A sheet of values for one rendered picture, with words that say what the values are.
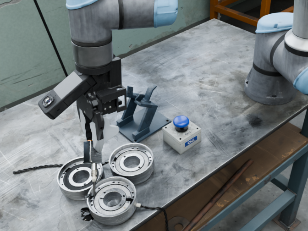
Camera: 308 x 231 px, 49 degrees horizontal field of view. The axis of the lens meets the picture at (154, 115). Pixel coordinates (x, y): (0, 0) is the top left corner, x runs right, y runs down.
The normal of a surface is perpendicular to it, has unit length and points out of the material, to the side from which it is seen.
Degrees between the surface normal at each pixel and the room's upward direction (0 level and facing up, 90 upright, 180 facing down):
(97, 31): 90
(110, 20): 105
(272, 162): 0
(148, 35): 90
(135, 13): 84
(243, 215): 0
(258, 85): 72
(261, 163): 0
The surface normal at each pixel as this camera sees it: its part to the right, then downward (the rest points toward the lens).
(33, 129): -0.09, -0.77
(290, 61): -0.88, 0.43
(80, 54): -0.46, 0.50
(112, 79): 0.59, 0.48
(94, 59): 0.14, 0.58
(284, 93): 0.22, 0.33
